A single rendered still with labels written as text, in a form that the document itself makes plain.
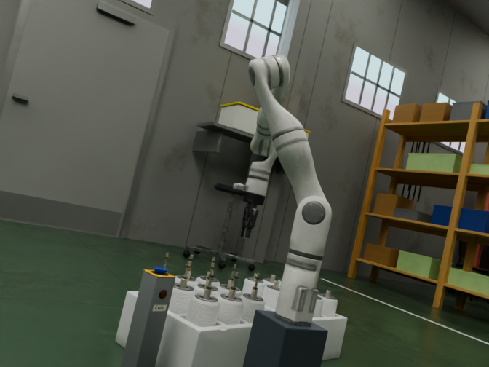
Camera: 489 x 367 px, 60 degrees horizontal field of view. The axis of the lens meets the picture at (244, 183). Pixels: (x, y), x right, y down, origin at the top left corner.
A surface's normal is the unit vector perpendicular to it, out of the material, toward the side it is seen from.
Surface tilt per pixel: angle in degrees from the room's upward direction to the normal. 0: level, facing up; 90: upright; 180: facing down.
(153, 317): 90
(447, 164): 90
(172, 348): 90
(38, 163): 90
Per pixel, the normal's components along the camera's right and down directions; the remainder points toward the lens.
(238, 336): 0.73, 0.13
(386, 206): -0.78, -0.22
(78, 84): 0.52, 0.07
